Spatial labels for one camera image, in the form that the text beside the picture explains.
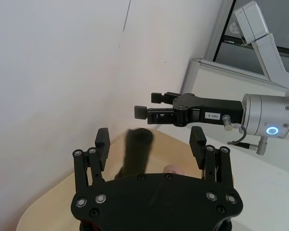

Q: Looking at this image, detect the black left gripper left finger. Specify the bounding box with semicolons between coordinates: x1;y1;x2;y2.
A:
72;128;111;193

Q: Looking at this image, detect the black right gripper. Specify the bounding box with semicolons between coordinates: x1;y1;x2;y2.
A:
134;91;244;128

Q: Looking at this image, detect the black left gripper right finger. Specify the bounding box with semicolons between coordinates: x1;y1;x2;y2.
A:
189;126;236;191

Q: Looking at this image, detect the pink cup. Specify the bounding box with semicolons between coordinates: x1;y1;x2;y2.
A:
163;165;185;175

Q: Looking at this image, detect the white table cloth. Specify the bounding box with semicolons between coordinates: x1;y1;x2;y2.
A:
156;125;289;231

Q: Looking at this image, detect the thin dark cable silver plug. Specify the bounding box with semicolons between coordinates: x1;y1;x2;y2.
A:
222;115;259;149

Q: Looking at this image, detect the grey metal partition frame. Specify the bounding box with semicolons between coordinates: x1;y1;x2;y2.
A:
182;0;289;97

